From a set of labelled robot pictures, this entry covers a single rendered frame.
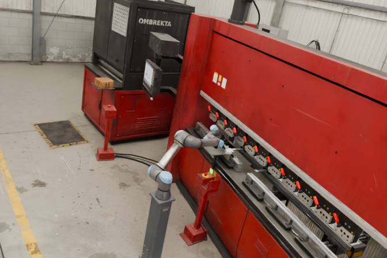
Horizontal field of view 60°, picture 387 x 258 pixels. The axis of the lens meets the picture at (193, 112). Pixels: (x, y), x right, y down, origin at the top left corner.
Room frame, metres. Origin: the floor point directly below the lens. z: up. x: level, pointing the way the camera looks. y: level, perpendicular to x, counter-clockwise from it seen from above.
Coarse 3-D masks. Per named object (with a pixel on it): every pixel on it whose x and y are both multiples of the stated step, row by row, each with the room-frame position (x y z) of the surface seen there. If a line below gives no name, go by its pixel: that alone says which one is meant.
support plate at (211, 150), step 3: (204, 147) 3.31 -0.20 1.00; (207, 147) 3.32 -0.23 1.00; (210, 147) 3.34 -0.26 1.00; (213, 147) 3.35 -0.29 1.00; (207, 150) 3.25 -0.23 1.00; (210, 150) 3.27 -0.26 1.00; (213, 150) 3.28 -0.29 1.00; (216, 150) 3.29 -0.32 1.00; (219, 150) 3.31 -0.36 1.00; (210, 153) 3.20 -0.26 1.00; (213, 153) 3.21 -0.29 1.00; (216, 153) 3.23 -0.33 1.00; (219, 153) 3.24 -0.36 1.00; (222, 153) 3.26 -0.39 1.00; (228, 153) 3.28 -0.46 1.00; (231, 153) 3.30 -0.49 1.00
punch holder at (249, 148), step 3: (249, 135) 3.08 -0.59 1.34; (249, 138) 3.07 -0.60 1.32; (252, 138) 3.03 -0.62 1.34; (249, 141) 3.06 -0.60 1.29; (252, 141) 3.02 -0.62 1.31; (255, 141) 2.98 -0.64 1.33; (249, 144) 3.04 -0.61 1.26; (252, 144) 3.01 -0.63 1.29; (255, 144) 2.97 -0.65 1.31; (258, 144) 2.98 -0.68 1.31; (246, 147) 3.07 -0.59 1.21; (249, 147) 3.03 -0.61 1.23; (252, 147) 3.00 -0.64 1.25; (258, 147) 2.99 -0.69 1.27; (246, 150) 3.06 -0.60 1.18; (249, 150) 3.02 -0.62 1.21; (252, 150) 2.98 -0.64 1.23; (249, 153) 3.01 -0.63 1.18; (252, 153) 2.97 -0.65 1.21; (255, 153) 2.98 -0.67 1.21
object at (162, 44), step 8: (152, 32) 4.38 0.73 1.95; (152, 40) 4.28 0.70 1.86; (160, 40) 4.02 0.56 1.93; (168, 40) 4.02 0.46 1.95; (176, 40) 4.13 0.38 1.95; (152, 48) 4.26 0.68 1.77; (160, 48) 3.98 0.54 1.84; (168, 48) 4.02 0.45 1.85; (176, 48) 4.07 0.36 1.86; (160, 56) 4.40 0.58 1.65; (176, 56) 4.08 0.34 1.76; (160, 64) 4.43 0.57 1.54
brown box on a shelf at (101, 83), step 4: (96, 80) 4.63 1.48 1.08; (100, 80) 4.58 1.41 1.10; (104, 80) 4.62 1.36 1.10; (108, 80) 4.66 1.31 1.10; (92, 84) 4.66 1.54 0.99; (96, 84) 4.62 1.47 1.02; (100, 84) 4.55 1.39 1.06; (104, 84) 4.56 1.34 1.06; (108, 84) 4.61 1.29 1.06; (112, 84) 4.66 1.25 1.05; (96, 88) 4.55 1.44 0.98; (100, 88) 4.54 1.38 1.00; (104, 88) 4.57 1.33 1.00; (108, 88) 4.62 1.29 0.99; (112, 88) 4.65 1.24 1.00
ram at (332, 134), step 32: (224, 64) 3.74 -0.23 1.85; (256, 64) 3.24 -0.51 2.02; (288, 64) 2.87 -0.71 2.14; (224, 96) 3.61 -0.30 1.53; (256, 96) 3.13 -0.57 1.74; (288, 96) 2.77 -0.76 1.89; (320, 96) 2.48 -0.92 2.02; (352, 96) 2.25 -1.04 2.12; (256, 128) 3.02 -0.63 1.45; (288, 128) 2.67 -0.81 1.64; (320, 128) 2.39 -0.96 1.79; (352, 128) 2.17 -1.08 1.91; (384, 128) 2.00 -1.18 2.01; (320, 160) 2.31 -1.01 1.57; (352, 160) 2.10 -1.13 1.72; (384, 160) 1.93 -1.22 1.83; (320, 192) 2.22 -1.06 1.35; (352, 192) 2.02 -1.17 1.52; (384, 192) 1.86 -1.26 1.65; (384, 224) 1.79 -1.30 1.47
